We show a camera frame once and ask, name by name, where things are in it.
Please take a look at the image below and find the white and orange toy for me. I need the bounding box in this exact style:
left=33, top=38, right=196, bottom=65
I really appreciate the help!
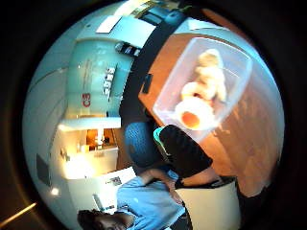
left=175, top=97, right=216, bottom=131

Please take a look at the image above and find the blue chair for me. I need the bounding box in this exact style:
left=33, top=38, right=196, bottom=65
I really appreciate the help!
left=124, top=121, right=162, bottom=168

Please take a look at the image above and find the the person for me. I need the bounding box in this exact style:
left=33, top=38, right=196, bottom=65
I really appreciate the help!
left=77, top=167, right=193, bottom=230

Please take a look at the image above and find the clear plastic container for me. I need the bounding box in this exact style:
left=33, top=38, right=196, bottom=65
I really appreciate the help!
left=152, top=36, right=254, bottom=144

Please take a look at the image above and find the black phone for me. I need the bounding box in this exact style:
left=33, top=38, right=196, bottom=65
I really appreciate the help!
left=141, top=73, right=154, bottom=95

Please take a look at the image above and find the white poster stand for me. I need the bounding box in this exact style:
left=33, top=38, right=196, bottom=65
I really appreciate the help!
left=92, top=166, right=137, bottom=212

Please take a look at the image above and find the white ceiling light panel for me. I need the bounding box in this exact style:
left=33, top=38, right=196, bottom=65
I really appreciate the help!
left=95, top=14, right=123, bottom=35

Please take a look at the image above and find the black wall screen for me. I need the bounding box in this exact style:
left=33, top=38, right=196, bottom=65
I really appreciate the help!
left=114, top=41, right=142, bottom=58

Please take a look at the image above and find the dark wall monitor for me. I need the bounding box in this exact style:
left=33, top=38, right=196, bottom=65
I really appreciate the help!
left=35, top=152, right=53, bottom=188

